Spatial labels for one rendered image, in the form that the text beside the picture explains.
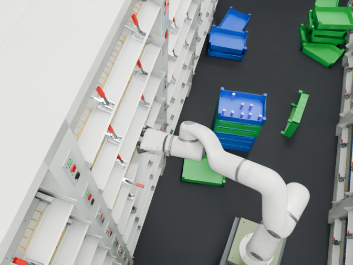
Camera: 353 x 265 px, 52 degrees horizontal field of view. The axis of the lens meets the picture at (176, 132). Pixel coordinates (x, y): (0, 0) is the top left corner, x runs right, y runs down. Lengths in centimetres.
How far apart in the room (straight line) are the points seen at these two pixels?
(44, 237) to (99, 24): 49
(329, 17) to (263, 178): 232
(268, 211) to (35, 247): 79
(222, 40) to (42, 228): 255
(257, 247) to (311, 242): 96
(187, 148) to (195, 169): 118
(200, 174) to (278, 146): 63
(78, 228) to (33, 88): 48
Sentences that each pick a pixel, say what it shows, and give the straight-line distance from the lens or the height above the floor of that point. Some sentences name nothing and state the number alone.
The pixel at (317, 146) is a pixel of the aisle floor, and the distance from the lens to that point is 291.
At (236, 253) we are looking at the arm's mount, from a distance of 212.
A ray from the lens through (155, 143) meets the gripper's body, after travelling 148.
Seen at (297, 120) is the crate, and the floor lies 20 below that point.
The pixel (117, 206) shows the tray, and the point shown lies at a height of 96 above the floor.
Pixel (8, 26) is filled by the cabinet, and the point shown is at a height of 181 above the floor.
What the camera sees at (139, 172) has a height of 76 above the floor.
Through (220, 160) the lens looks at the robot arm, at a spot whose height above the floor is 118.
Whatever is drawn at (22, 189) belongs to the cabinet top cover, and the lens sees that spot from 67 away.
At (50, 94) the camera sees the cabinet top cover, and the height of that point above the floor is 181.
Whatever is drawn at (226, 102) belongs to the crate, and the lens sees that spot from 241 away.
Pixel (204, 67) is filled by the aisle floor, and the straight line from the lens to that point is 308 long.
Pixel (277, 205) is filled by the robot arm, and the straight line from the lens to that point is 132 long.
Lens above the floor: 240
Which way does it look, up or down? 62 degrees down
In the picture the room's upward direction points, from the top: 4 degrees clockwise
